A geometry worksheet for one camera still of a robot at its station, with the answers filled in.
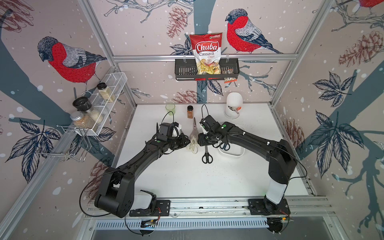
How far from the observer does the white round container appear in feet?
3.48

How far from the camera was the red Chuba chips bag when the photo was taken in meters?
0.81

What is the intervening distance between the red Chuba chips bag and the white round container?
0.23 metres
